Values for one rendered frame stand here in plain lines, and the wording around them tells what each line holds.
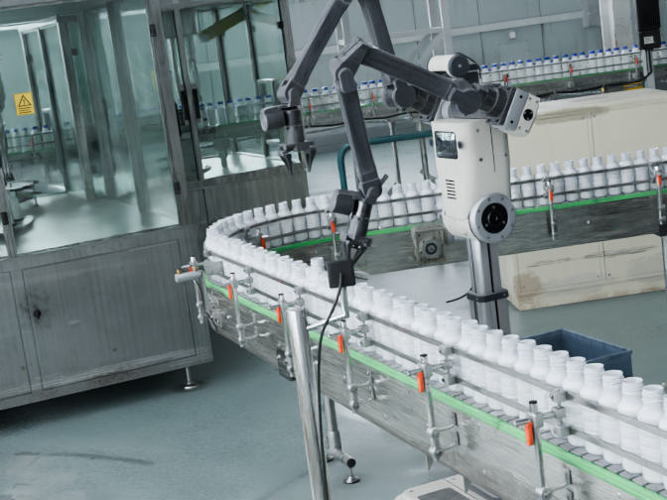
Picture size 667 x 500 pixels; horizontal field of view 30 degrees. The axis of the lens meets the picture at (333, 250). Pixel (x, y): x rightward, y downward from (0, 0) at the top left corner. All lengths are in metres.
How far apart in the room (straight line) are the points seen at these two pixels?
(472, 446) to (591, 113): 4.97
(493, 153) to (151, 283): 3.12
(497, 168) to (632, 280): 3.96
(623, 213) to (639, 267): 2.51
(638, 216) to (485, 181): 1.52
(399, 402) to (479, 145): 1.08
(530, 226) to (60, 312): 2.58
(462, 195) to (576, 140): 3.70
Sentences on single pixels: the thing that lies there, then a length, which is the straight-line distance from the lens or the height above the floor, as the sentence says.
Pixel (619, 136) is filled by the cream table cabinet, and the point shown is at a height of 0.97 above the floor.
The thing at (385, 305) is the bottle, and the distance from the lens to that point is 3.09.
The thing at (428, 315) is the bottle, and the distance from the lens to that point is 2.88.
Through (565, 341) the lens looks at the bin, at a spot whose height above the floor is 0.91.
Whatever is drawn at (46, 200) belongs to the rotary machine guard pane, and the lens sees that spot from 6.48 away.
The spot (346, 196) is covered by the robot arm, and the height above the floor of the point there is 1.34.
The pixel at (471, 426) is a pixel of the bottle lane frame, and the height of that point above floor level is 0.96.
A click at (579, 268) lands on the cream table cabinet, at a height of 0.21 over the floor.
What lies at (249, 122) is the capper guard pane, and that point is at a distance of 8.73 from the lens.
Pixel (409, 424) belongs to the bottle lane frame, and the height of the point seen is 0.88.
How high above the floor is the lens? 1.84
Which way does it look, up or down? 10 degrees down
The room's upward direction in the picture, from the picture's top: 8 degrees counter-clockwise
